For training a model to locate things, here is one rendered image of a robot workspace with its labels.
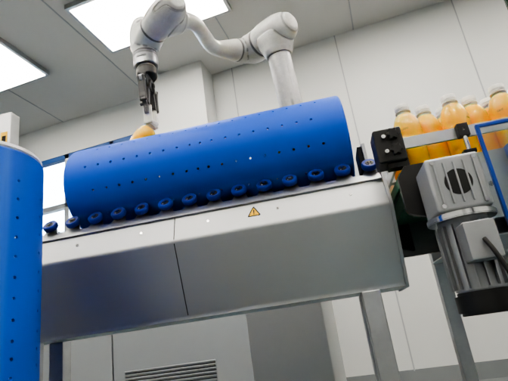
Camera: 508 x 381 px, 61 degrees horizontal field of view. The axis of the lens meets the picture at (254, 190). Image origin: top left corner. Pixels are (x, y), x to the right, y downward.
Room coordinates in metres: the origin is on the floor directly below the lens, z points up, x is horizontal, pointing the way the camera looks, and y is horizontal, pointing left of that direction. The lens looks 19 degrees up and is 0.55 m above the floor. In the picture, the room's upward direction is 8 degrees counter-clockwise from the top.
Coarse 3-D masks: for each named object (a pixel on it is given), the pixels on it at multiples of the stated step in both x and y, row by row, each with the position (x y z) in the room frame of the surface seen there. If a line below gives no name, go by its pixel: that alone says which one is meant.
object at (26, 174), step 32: (0, 160) 0.83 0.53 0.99; (32, 160) 0.90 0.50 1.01; (0, 192) 0.83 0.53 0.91; (32, 192) 0.91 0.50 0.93; (0, 224) 0.84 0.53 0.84; (32, 224) 0.91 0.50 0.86; (0, 256) 0.84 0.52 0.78; (32, 256) 0.91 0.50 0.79; (0, 288) 0.84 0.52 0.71; (32, 288) 0.92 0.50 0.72; (0, 320) 0.85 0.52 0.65; (32, 320) 0.92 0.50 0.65; (0, 352) 0.85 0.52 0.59; (32, 352) 0.92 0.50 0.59
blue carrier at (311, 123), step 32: (192, 128) 1.20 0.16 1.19; (224, 128) 1.16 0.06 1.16; (256, 128) 1.14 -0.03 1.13; (288, 128) 1.12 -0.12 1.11; (320, 128) 1.11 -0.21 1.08; (96, 160) 1.21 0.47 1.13; (128, 160) 1.19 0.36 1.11; (160, 160) 1.17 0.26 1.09; (192, 160) 1.16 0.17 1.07; (224, 160) 1.15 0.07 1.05; (256, 160) 1.15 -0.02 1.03; (288, 160) 1.14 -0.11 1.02; (320, 160) 1.14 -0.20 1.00; (352, 160) 1.14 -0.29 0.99; (64, 192) 1.22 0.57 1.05; (96, 192) 1.21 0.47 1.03; (128, 192) 1.21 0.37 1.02; (160, 192) 1.21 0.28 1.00; (192, 192) 1.21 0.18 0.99; (224, 192) 1.21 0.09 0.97; (256, 192) 1.22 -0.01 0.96
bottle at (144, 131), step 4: (148, 124) 1.30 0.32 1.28; (140, 128) 1.29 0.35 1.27; (144, 128) 1.29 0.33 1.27; (148, 128) 1.30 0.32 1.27; (152, 128) 1.31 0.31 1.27; (136, 132) 1.29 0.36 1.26; (140, 132) 1.29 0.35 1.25; (144, 132) 1.29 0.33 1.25; (148, 132) 1.30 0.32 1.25; (152, 132) 1.31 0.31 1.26; (132, 136) 1.30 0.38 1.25; (136, 136) 1.29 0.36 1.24; (140, 136) 1.29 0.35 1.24; (144, 136) 1.29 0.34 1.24
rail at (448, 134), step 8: (496, 120) 0.98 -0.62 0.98; (472, 128) 0.99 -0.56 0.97; (416, 136) 1.01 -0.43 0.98; (424, 136) 1.01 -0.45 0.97; (432, 136) 1.00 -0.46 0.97; (440, 136) 1.00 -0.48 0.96; (448, 136) 1.00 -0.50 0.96; (456, 136) 1.00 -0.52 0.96; (408, 144) 1.01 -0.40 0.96; (416, 144) 1.01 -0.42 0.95; (424, 144) 1.01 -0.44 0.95
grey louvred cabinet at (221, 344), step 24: (120, 336) 3.04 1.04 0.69; (144, 336) 2.99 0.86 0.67; (168, 336) 2.94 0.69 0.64; (192, 336) 2.90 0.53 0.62; (216, 336) 2.85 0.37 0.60; (240, 336) 2.81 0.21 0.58; (48, 360) 3.20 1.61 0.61; (72, 360) 3.14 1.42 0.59; (96, 360) 3.09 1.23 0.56; (120, 360) 3.04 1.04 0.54; (144, 360) 2.99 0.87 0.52; (168, 360) 2.95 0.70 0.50; (192, 360) 2.90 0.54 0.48; (216, 360) 2.86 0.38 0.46; (240, 360) 2.82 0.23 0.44
